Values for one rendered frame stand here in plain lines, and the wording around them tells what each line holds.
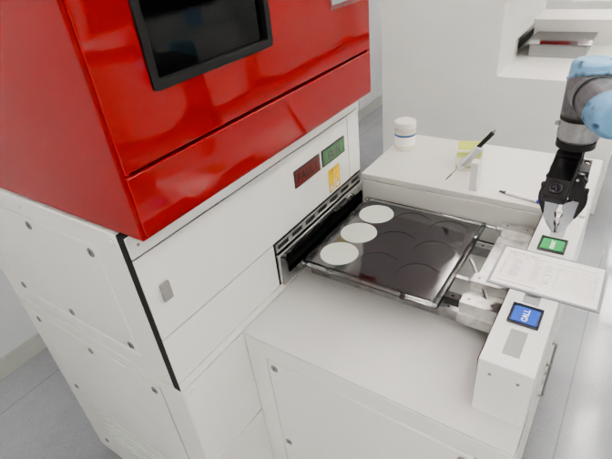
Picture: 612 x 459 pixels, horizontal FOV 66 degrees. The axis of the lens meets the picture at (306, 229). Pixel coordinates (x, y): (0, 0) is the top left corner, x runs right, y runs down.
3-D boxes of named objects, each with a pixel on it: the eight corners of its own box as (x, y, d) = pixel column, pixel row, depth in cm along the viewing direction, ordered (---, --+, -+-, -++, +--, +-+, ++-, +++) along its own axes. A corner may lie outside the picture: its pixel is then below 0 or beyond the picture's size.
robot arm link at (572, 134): (601, 127, 85) (552, 122, 89) (596, 150, 88) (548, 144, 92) (606, 113, 90) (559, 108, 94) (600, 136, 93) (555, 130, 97)
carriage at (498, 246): (455, 322, 105) (456, 312, 103) (500, 239, 129) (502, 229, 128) (493, 335, 101) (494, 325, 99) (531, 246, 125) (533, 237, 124)
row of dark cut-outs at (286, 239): (274, 253, 118) (273, 245, 116) (358, 178, 147) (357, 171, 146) (277, 253, 117) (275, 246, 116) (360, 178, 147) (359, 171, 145)
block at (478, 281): (469, 290, 109) (471, 280, 108) (474, 281, 112) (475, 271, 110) (504, 300, 105) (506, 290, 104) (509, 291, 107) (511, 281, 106)
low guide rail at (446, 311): (311, 272, 130) (310, 263, 128) (315, 269, 131) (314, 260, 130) (497, 335, 105) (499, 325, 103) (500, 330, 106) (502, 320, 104)
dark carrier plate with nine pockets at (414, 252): (305, 261, 122) (305, 260, 122) (367, 200, 145) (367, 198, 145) (433, 302, 105) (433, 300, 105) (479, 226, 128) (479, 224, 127)
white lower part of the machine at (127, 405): (107, 455, 180) (14, 294, 136) (243, 321, 235) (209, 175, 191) (247, 565, 144) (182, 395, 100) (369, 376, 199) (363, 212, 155)
